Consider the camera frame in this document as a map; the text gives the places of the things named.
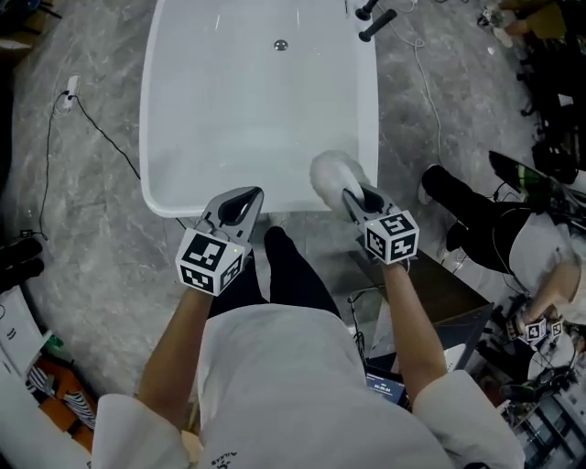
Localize black white striped cloth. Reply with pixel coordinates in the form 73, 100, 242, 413
25, 365, 98, 430

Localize black phone lit screen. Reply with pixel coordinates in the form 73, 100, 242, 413
364, 367, 409, 407

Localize white cardboard box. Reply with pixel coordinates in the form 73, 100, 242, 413
0, 283, 55, 382

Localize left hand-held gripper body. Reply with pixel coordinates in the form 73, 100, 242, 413
175, 218, 254, 298

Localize white bathtub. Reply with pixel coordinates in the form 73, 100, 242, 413
139, 0, 380, 220

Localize person's left forearm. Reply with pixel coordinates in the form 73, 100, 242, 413
136, 286, 217, 434

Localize large white board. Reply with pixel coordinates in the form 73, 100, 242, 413
0, 361, 95, 469

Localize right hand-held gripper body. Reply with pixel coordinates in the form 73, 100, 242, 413
354, 209, 421, 266

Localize orange bag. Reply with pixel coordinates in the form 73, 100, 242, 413
27, 356, 100, 453

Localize person's white shirt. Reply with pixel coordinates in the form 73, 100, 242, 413
90, 302, 527, 469

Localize person's right forearm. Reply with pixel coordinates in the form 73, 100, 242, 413
381, 261, 449, 411

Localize thin white cable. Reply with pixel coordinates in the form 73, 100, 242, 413
379, 0, 443, 166

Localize dark brown wooden box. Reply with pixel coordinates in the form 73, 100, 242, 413
350, 249, 494, 372

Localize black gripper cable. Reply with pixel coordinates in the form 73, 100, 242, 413
346, 286, 388, 367

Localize person's black trousers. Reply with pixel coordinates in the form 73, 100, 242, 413
206, 225, 343, 322

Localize long black cable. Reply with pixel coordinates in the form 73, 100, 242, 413
38, 91, 189, 240

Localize black wheeled chair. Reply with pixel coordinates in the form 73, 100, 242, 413
516, 59, 586, 184

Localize white power strip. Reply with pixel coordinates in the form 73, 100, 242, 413
65, 75, 81, 111

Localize black bag green stripe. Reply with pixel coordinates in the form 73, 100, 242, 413
488, 149, 578, 212

